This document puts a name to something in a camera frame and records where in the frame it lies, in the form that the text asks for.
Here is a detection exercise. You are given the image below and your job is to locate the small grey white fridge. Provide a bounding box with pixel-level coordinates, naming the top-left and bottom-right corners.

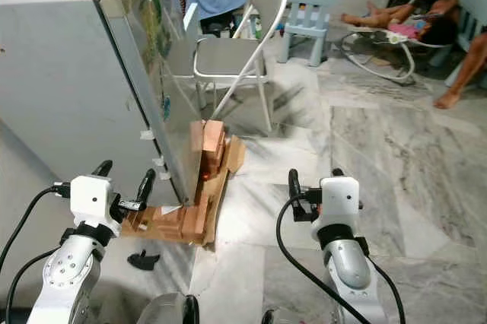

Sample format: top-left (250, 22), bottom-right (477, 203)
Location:
top-left (0, 0), bottom-right (183, 205)

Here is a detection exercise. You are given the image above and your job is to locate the small black floor object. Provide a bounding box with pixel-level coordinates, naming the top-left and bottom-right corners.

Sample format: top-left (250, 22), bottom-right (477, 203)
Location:
top-left (128, 250), bottom-right (161, 271)

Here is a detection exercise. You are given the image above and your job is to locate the wooden pallet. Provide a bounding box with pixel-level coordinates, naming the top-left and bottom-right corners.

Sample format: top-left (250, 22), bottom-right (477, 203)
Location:
top-left (122, 119), bottom-right (247, 248)

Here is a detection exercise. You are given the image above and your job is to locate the grey robot left leg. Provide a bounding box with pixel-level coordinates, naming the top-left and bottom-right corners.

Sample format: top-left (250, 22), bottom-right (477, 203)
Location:
top-left (138, 294), bottom-right (199, 324)

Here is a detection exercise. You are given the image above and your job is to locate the white grey folding chair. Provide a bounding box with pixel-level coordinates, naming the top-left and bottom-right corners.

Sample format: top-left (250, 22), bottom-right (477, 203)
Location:
top-left (183, 0), bottom-right (288, 135)

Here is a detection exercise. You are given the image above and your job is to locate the baby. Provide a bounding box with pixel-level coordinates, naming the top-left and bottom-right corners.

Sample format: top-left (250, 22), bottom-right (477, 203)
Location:
top-left (341, 1), bottom-right (438, 43)

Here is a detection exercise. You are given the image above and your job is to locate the person's bare leg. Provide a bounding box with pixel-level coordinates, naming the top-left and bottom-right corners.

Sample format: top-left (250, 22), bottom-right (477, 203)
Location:
top-left (434, 31), bottom-right (487, 110)

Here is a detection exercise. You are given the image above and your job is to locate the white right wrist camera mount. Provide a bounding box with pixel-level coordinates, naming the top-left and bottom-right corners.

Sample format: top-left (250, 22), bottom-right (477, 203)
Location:
top-left (320, 177), bottom-right (363, 227)

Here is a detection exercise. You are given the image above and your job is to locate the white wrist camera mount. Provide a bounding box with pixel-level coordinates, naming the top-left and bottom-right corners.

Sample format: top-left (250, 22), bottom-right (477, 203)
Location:
top-left (70, 176), bottom-right (121, 237)
top-left (320, 177), bottom-right (363, 227)

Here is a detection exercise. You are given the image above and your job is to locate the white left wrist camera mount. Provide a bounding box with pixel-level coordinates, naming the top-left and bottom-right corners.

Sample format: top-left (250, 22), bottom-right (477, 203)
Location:
top-left (70, 176), bottom-right (121, 237)

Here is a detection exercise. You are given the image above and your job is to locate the long black right arm cable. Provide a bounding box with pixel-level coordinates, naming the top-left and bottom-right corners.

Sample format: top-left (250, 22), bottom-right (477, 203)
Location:
top-left (276, 193), bottom-right (352, 324)

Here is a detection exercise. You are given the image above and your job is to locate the long black arm cable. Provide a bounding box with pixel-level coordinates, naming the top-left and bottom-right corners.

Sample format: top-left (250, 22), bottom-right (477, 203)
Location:
top-left (276, 193), bottom-right (352, 324)
top-left (0, 183), bottom-right (73, 272)

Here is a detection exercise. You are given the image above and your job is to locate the long black left arm cable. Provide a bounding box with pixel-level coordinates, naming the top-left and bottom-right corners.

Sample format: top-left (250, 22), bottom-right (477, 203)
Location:
top-left (0, 183), bottom-right (73, 272)

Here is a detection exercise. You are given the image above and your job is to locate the short black right arm cable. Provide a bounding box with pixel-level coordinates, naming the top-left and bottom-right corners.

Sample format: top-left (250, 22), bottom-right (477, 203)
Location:
top-left (365, 256), bottom-right (409, 324)

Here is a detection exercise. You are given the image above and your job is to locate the short black arm cable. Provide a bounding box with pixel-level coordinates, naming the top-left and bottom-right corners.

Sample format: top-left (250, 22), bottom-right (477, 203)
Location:
top-left (6, 249), bottom-right (62, 324)
top-left (365, 256), bottom-right (409, 324)

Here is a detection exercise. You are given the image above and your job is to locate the white frame baby bouncer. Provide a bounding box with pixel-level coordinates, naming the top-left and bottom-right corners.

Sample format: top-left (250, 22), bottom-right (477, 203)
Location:
top-left (339, 18), bottom-right (450, 86)

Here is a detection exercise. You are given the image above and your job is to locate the short black left arm cable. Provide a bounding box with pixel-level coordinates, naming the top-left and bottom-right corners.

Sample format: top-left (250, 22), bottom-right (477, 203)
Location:
top-left (6, 249), bottom-right (62, 324)

